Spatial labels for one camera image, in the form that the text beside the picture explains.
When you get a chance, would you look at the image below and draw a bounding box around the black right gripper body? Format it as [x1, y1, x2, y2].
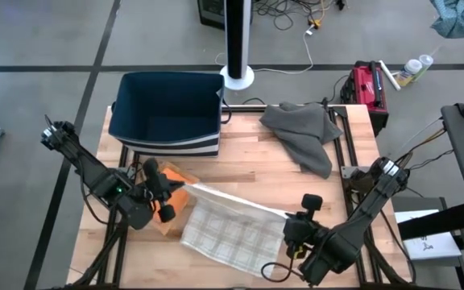
[293, 218, 330, 253]

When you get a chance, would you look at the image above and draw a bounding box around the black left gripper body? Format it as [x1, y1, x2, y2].
[140, 176, 165, 209]

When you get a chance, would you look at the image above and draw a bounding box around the tan waffle towel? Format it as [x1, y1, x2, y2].
[151, 160, 201, 240]

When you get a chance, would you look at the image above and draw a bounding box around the orange towel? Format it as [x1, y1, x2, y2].
[153, 166, 195, 225]

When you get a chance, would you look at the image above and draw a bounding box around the white towel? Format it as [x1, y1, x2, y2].
[180, 181, 291, 280]

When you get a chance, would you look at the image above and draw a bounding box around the grey towel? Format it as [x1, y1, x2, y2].
[259, 101, 344, 180]

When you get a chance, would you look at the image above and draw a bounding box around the navy white striped fabric bin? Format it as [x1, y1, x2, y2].
[108, 71, 226, 158]

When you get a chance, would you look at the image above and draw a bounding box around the white printed sheet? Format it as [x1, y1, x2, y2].
[393, 209, 463, 261]

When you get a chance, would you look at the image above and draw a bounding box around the red black tool bag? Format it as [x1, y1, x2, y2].
[339, 60, 390, 136]

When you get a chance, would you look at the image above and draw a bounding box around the white tube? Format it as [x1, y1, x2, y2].
[378, 59, 401, 92]

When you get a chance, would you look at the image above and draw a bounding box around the white black tower fan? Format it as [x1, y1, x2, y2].
[220, 0, 255, 92]

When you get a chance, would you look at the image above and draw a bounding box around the wipes canister yellow label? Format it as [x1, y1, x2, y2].
[395, 59, 423, 88]

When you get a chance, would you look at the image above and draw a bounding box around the black equipment box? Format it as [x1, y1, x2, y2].
[197, 0, 227, 31]

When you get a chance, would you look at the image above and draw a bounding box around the wipes canister green label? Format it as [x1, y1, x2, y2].
[411, 54, 434, 84]

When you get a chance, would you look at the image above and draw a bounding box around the teal patterned cloth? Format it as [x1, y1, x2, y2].
[429, 0, 464, 39]

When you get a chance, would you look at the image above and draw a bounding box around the black wire bundle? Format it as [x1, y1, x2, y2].
[395, 116, 455, 183]

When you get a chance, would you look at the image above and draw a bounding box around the white floor cable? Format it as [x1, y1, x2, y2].
[214, 23, 315, 76]

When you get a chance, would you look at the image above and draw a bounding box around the black floor cable tangle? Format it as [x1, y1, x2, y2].
[251, 0, 348, 31]

